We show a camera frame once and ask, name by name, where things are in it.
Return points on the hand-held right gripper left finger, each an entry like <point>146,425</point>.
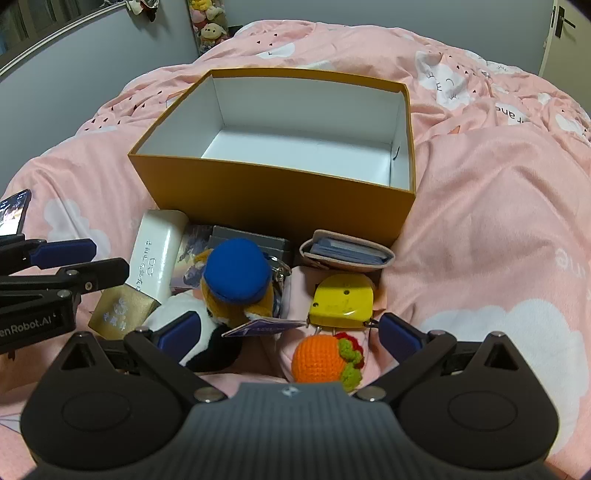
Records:
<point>178,334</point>

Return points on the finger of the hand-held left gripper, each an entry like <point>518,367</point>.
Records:
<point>101,272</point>
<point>64,251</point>

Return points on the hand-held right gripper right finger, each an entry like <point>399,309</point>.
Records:
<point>397,337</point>

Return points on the pink card wallet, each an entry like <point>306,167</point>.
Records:
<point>346,266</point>

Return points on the pink fabric pouch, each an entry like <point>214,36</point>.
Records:
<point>295,295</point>

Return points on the orange cardboard box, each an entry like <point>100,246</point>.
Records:
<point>277,203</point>

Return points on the white and gold carton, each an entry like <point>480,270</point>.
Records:
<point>157,249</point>

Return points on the black smartphone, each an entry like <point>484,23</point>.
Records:
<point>14,212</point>

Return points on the yellow tape measure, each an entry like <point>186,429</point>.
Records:
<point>341,300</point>

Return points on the illustrated picture card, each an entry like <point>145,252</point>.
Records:
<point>191,258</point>

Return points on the orange crochet fruit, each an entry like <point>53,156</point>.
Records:
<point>318,360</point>

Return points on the fox plush with blue hat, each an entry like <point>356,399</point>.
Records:
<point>235,272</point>

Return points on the blue and white paper tag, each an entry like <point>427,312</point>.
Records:
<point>268,326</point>

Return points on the grey flat box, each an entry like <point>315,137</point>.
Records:
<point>272,244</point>

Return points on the pink printed blanket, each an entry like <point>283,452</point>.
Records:
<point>485,207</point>

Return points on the small plush toy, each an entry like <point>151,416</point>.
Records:
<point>143,7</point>

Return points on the hanging column of plush toys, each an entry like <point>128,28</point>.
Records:
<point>207,23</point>

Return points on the white door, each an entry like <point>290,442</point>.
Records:
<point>572,50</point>

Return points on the window frame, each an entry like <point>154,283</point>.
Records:
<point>55,32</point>

